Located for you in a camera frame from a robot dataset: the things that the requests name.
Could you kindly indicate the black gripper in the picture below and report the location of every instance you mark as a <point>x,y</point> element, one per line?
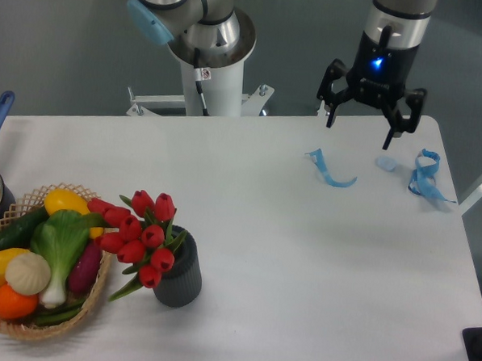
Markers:
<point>380,76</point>

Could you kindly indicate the red tulip bouquet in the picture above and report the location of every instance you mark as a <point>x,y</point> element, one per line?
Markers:
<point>143,236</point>

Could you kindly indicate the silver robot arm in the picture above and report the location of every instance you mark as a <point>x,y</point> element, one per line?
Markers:
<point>388,47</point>

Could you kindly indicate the dark grey ribbed vase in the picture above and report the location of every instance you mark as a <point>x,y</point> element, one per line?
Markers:
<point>182,284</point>

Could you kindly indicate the small translucent blue cap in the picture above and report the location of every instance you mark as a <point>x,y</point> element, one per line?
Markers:
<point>385,163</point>

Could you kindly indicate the blue tape strip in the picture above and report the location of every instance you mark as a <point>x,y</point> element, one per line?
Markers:
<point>319,161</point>

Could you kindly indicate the crumpled blue tape ribbon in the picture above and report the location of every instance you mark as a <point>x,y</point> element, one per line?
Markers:
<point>423,177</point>

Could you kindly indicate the black device at table edge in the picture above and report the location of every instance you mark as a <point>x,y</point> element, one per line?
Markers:
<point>472,339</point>

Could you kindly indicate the yellow lemon-shaped fruit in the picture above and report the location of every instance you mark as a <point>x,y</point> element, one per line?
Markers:
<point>66,209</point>

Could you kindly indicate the green bok choy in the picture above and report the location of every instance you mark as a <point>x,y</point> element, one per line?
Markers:
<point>62,256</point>

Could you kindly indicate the purple sweet potato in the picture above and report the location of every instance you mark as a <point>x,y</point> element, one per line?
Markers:
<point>83,275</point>

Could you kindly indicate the woven wicker basket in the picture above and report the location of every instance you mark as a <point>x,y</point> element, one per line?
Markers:
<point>23,329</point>

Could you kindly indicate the green bean pods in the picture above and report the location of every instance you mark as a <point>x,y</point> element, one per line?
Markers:
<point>58,315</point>

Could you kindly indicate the green cucumber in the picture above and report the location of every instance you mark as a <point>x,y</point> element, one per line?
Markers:
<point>18,233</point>

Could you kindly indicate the cream steamed bun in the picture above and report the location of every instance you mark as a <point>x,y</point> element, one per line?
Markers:
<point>28,274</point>

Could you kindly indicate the orange fruit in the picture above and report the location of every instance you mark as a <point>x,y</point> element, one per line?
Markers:
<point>14,305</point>

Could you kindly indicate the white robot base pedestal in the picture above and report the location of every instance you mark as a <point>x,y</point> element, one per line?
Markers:
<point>211,59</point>

